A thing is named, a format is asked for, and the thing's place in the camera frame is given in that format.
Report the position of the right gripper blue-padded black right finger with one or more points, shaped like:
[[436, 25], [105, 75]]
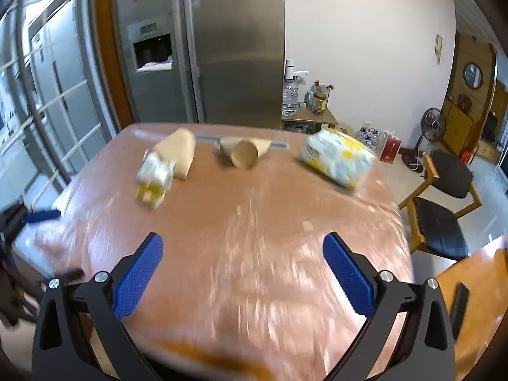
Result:
[[424, 349]]

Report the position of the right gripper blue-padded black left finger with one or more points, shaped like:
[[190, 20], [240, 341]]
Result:
[[61, 349]]

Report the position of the brown paper cup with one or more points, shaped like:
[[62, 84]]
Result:
[[179, 148], [244, 152]]

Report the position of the black remote on table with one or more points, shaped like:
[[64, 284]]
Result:
[[459, 306]]

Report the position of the wooden chair black cushion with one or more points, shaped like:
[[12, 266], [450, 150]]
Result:
[[435, 228]]

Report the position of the red paper bag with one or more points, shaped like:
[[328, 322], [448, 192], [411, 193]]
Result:
[[389, 145]]

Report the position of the floral tissue pack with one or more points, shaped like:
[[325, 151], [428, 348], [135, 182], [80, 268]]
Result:
[[338, 156]]

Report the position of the pack of water bottles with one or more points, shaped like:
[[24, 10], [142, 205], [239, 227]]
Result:
[[368, 135]]

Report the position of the black standing fan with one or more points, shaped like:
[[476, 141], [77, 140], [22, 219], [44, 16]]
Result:
[[432, 127]]

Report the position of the grey plastic strip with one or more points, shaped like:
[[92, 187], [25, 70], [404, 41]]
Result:
[[275, 145]]

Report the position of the small wooden side table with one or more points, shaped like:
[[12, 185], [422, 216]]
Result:
[[305, 116]]

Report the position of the brown paper cup lying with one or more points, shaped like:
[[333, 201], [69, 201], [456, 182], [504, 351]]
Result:
[[244, 152]]

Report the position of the wooden cabinet with round mirror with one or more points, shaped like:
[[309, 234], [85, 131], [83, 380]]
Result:
[[469, 95]]

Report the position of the large water bottle with pump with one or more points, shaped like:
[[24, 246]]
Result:
[[292, 80]]

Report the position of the glass jar with items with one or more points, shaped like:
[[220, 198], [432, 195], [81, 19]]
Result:
[[320, 97]]

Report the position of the stainless steel refrigerator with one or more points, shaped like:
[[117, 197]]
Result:
[[203, 61]]

